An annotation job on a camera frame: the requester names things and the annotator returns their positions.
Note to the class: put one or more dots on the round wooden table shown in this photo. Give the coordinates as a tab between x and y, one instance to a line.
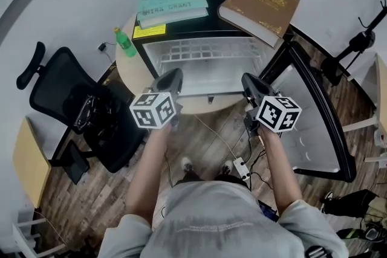
133	81

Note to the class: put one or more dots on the white power strip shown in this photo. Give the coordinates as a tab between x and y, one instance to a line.
241	167

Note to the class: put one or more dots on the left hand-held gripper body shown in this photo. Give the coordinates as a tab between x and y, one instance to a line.
152	110

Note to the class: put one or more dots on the person's grey shirt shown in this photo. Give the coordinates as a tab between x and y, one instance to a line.
217	220

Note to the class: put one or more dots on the person's left shoe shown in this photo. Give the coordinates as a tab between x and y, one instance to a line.
187	163

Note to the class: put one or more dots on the blue screen device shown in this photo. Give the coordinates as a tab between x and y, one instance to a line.
268	211

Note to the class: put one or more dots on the black office chair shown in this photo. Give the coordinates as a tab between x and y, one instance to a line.
60	81

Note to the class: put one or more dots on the green plastic bottle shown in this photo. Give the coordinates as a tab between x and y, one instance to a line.
125	42

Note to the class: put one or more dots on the black wall charger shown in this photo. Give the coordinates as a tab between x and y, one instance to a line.
102	47

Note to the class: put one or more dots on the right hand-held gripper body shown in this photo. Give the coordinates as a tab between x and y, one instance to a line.
278	113

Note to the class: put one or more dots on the person's left forearm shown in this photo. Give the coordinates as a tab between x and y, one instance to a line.
149	169

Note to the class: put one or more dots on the white metal rack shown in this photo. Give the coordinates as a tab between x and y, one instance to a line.
25	238

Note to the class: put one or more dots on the green and black object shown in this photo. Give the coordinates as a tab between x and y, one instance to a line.
356	234

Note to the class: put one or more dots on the black tripod stand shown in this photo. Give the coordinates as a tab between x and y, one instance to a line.
359	42

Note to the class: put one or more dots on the person's right forearm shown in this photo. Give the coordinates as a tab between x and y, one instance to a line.
279	169

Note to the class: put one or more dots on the small wooden desk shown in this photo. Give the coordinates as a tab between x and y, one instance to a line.
28	160

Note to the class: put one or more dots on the person's right shoe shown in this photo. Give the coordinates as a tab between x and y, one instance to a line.
227	166

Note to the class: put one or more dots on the black device with clear frame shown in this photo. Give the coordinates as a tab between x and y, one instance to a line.
87	113

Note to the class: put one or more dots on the brown hardcover book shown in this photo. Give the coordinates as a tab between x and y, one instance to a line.
263	6

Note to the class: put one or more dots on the person's shoe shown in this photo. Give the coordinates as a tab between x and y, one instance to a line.
227	166
187	163

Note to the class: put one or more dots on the white frame desk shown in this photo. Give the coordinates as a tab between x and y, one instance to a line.
379	81

